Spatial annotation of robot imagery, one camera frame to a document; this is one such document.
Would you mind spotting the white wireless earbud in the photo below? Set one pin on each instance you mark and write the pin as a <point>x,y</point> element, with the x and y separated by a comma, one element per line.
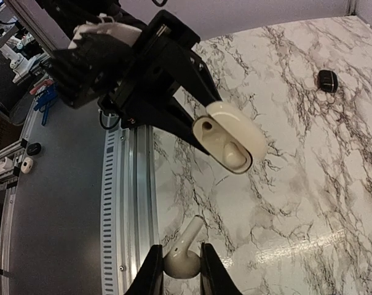
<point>180,262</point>

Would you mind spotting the beige earbud charging case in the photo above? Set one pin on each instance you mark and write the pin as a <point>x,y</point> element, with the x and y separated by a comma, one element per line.
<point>230,137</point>

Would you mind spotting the blue plastic tool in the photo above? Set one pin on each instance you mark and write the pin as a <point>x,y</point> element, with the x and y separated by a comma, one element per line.
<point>45,100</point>

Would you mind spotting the white case on floor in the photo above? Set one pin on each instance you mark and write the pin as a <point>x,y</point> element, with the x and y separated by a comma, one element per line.
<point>27,165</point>

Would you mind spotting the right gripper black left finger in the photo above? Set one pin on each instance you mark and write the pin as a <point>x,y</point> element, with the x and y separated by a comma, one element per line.
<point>149,279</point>

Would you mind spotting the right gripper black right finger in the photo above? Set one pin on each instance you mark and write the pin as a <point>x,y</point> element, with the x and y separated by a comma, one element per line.
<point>214,279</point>

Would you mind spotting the aluminium front frame rail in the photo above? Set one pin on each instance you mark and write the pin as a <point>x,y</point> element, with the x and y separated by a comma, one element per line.
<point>128,213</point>

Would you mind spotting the black earbud charging case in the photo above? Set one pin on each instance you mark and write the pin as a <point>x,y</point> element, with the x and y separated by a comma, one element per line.
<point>327,81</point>

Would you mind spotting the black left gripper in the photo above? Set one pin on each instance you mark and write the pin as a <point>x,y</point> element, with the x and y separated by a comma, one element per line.
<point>163,61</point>

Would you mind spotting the black case on floor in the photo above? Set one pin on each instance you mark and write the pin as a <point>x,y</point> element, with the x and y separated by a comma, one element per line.
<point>33,149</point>

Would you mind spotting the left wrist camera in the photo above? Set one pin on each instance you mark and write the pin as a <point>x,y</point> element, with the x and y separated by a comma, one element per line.
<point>89,67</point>

